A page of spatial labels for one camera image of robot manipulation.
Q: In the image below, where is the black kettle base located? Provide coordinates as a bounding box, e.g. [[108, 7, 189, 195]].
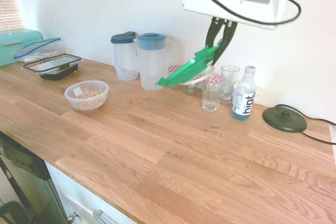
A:
[[272, 103, 336, 145]]

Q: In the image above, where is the tall clear drinking glass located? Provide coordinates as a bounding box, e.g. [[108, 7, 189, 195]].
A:
[[220, 65, 241, 104]]

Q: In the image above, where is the glass jar red checkered lid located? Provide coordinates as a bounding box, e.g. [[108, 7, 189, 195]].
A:
[[182, 73, 203, 96], [167, 65, 185, 90], [202, 73, 225, 91]]

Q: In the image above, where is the metal cabinet knob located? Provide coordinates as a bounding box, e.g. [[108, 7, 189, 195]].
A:
[[66, 211, 80, 223]]

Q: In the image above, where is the window blind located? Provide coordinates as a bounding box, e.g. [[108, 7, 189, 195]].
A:
[[0, 0, 26, 32]]

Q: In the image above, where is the clear plastic bowl with cereal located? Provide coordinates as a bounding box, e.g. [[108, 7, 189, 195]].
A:
[[64, 80, 110, 113]]

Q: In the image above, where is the mint green bread box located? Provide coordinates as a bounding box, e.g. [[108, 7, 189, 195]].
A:
[[0, 28, 47, 67]]

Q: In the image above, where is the faceted clear glass tumbler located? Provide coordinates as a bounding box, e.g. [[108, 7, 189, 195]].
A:
[[201, 81, 224, 112]]

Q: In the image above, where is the rectangular container with clip lid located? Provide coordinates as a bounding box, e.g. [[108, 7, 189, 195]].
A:
[[22, 53, 82, 81]]

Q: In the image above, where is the dark green curved frame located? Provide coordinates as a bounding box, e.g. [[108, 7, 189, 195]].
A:
[[0, 200, 31, 224]]

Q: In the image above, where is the stainless steel dishwasher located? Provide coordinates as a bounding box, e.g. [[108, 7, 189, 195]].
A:
[[0, 130, 69, 224]]

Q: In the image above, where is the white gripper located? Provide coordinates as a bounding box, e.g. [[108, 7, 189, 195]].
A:
[[182, 0, 288, 66]]

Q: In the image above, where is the white drawer with metal handle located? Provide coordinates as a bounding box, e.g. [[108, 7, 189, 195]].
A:
[[44, 160, 140, 224]]

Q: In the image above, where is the clear pitcher dark blue lid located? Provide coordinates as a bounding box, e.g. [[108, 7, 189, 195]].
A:
[[110, 31, 139, 81]]

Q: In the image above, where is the dark green kettle base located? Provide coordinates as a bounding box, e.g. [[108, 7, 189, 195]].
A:
[[262, 105, 308, 133]]

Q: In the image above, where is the metal drawer handle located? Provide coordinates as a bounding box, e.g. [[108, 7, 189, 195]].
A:
[[92, 208, 114, 224]]

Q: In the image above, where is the hint water bottle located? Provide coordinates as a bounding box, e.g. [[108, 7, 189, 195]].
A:
[[232, 65, 257, 122]]

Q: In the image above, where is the clear pitcher light blue lid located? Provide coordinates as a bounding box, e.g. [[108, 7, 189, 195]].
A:
[[136, 33, 175, 92]]

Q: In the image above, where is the green round container lid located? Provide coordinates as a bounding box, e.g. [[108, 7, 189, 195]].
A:
[[154, 38, 224, 89]]

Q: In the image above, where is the white mug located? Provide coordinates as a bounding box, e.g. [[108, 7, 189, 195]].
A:
[[233, 82, 263, 102]]

